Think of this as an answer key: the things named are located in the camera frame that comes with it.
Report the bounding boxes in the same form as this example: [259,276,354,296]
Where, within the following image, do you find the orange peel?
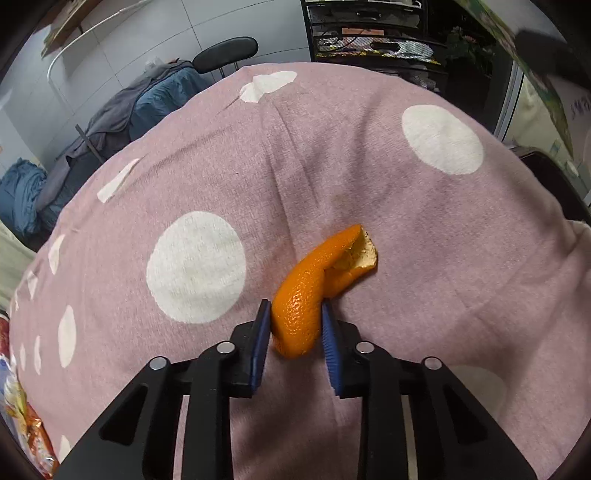
[271,224,378,359]

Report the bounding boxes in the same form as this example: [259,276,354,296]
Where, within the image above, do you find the green milk carton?
[458,0,574,155]

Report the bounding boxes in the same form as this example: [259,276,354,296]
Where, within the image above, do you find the dark brown trash bin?
[511,146,590,225]

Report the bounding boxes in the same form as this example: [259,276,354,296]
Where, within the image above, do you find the potted plant pink flowers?
[446,26,476,60]

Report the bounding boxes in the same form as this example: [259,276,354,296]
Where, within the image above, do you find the pink polka dot bedspread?
[10,63,590,479]

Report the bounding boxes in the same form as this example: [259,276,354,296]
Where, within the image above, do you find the black mesh drawer cart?
[301,1,448,93]

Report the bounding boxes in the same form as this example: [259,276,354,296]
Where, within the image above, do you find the red snack packet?
[18,403,59,479]

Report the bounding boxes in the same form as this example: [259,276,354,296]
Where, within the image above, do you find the green snack packet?
[0,354,27,437]

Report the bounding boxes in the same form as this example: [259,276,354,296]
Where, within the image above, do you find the cream cloth on chair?
[0,222,35,312]

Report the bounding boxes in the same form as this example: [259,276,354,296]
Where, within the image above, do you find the massage bed grey blanket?
[35,60,212,211]

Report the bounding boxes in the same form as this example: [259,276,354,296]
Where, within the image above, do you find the blue bedding pile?
[0,158,47,239]

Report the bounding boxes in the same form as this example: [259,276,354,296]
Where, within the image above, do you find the black round stool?
[192,36,259,78]

